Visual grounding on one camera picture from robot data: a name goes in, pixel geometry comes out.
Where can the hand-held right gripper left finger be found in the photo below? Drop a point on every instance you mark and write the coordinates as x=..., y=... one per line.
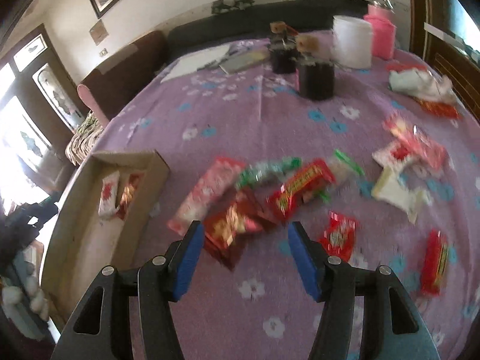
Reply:
x=187, y=266

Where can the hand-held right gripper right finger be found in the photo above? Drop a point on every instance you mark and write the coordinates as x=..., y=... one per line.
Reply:
x=305, y=266

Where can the small red candy packet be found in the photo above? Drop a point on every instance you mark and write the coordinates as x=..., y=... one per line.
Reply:
x=337, y=236

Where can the dark red gold snack packet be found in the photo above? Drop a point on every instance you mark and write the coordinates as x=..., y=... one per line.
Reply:
x=228, y=228
x=130, y=195

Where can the pink snack packet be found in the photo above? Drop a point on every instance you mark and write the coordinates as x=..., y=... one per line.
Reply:
x=204, y=195
x=420, y=142

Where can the red long snack packet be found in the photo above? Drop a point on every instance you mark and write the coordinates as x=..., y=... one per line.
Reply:
x=300, y=191
x=435, y=262

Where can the cardboard box tray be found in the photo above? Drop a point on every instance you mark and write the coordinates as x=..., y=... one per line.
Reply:
x=150, y=187

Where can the white red snack packet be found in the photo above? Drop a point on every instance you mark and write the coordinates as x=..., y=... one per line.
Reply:
x=395, y=155
x=108, y=195

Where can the green clear snack packet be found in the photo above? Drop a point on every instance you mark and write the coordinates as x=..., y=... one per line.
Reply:
x=268, y=170
x=347, y=167

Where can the plain white snack packet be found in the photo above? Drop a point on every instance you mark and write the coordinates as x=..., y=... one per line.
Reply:
x=397, y=193

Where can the patterned seat cover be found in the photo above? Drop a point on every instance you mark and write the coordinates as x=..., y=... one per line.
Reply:
x=82, y=138

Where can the wooden glass door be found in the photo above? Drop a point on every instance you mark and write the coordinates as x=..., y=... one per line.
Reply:
x=41, y=82

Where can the purple floral tablecloth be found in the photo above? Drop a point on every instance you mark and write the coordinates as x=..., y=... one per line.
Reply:
x=262, y=127

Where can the maroon armchair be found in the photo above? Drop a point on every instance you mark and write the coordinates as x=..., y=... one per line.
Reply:
x=123, y=71

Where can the white paper sheet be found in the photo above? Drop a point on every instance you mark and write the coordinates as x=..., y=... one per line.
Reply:
x=191, y=65

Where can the flat red packet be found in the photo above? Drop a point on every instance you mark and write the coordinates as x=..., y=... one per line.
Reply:
x=438, y=108

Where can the grey notebook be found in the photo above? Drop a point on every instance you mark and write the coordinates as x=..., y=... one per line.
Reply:
x=243, y=60

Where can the white cylindrical container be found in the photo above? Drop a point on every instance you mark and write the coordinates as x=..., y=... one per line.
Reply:
x=352, y=47

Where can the pink bottle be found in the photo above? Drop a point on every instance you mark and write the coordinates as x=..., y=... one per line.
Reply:
x=380, y=37

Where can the wooden furniture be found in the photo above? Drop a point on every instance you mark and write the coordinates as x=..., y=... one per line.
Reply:
x=450, y=60

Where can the small black device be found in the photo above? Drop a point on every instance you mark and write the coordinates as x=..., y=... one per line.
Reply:
x=240, y=0
x=221, y=6

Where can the wall socket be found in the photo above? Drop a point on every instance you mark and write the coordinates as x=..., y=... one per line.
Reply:
x=103, y=51

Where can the small wall plaque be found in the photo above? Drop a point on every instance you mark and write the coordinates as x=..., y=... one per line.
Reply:
x=98, y=32

